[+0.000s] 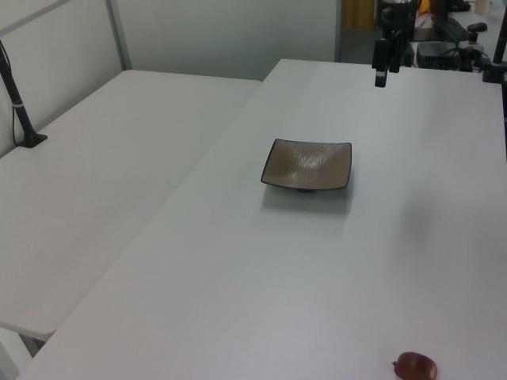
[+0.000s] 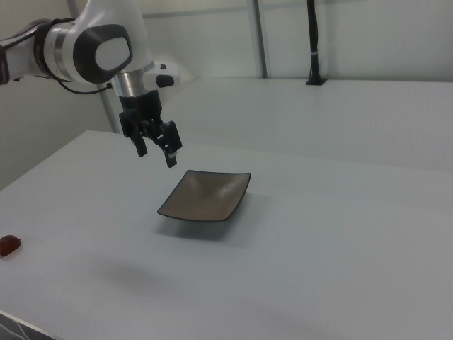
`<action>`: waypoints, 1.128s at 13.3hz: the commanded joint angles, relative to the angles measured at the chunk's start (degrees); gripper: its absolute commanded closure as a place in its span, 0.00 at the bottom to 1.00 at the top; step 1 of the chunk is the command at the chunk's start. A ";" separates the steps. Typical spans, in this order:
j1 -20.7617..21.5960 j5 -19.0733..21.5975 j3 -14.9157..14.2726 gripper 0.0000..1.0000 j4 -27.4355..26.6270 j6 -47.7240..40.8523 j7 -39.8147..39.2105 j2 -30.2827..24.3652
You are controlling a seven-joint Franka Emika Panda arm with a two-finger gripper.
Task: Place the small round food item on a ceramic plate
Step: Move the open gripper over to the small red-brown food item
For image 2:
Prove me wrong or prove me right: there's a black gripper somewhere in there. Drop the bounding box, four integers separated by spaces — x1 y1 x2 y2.
117 89 183 169

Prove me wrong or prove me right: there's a small round red food item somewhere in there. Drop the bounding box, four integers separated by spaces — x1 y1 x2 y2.
0 234 23 258

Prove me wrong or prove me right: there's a square brown ceramic plate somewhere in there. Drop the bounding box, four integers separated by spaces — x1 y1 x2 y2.
156 169 252 223

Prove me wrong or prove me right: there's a dark patterned mat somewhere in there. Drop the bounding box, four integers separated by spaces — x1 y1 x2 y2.
0 310 51 340

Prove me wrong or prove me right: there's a black cable on robot arm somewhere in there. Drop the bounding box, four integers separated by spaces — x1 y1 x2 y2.
52 76 114 96

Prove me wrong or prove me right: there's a grey metal partition post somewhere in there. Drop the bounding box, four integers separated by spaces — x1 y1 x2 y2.
249 0 272 78

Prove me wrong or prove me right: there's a black camera pole with base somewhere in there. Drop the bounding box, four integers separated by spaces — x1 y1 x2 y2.
305 0 327 86

